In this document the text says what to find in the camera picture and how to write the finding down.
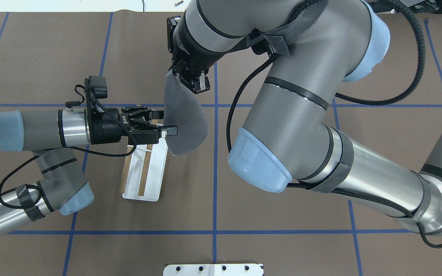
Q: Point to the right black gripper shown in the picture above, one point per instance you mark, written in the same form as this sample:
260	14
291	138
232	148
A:
192	52

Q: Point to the white towel rack with dowels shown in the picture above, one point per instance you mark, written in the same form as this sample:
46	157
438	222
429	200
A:
143	171

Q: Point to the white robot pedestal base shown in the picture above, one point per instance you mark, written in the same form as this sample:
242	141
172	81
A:
233	269

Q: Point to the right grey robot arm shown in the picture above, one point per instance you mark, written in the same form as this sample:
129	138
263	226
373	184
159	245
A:
313	46

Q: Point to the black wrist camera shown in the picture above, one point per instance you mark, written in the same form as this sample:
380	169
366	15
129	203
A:
95	89

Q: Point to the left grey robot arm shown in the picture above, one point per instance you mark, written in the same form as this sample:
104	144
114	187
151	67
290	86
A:
100	171

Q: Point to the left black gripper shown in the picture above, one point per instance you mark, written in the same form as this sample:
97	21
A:
104	132

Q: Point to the grey and blue towel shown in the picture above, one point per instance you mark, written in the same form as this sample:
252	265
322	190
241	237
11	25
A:
183	109

